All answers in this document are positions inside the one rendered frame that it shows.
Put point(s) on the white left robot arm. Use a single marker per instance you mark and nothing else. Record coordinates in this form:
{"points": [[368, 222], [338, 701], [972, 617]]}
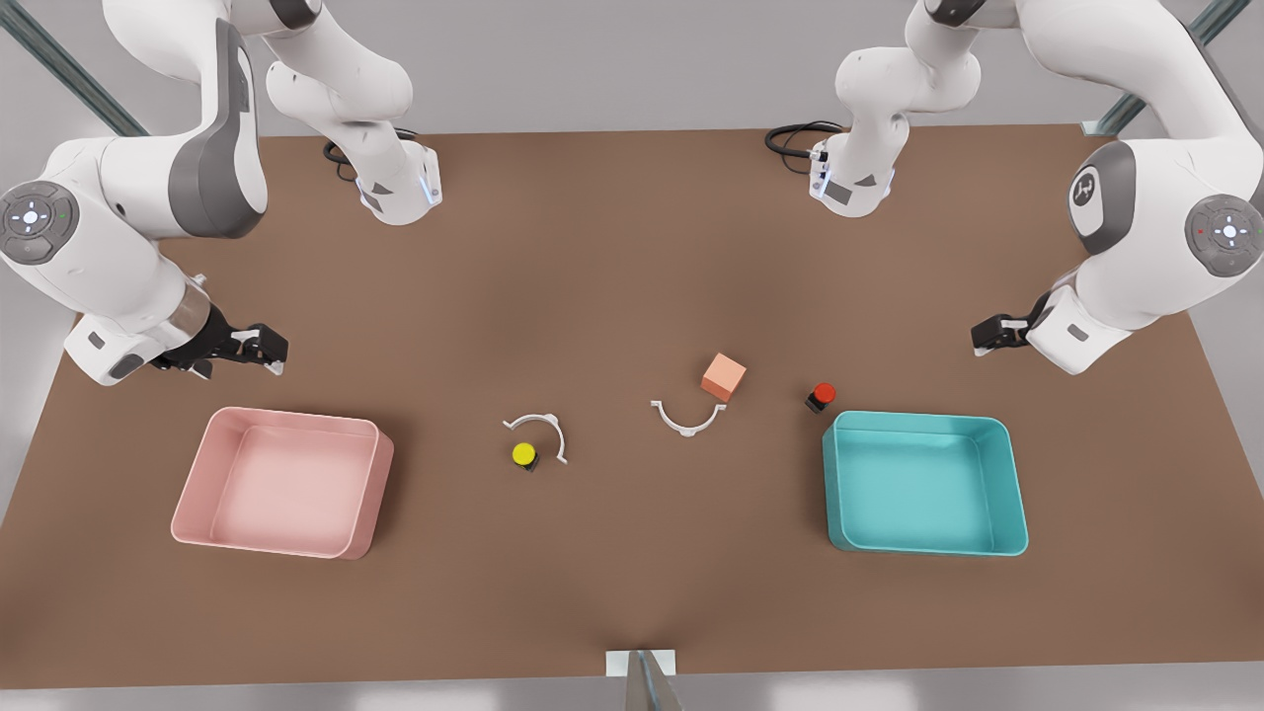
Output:
{"points": [[1145, 237]]}

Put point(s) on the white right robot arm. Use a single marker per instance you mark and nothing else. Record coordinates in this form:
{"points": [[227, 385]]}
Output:
{"points": [[118, 227]]}

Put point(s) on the pink storage box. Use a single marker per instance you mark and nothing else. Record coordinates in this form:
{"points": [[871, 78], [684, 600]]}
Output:
{"points": [[281, 484]]}

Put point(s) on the blue storage box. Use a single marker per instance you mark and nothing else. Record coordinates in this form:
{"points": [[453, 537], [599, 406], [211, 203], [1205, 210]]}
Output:
{"points": [[923, 484]]}

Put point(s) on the red button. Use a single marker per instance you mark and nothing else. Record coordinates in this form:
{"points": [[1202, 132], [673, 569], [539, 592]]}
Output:
{"points": [[822, 394]]}

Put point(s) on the yellow button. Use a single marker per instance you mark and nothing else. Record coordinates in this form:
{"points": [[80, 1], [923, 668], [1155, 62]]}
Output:
{"points": [[523, 453]]}

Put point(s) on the orange cube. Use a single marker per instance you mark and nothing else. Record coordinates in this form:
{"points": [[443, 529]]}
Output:
{"points": [[723, 376]]}

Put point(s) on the white curved clip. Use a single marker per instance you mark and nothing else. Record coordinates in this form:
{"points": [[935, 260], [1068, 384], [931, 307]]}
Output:
{"points": [[687, 429], [559, 437]]}

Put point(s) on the silver frame post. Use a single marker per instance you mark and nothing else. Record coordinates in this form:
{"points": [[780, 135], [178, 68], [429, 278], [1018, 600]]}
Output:
{"points": [[69, 69], [647, 676], [1165, 64]]}

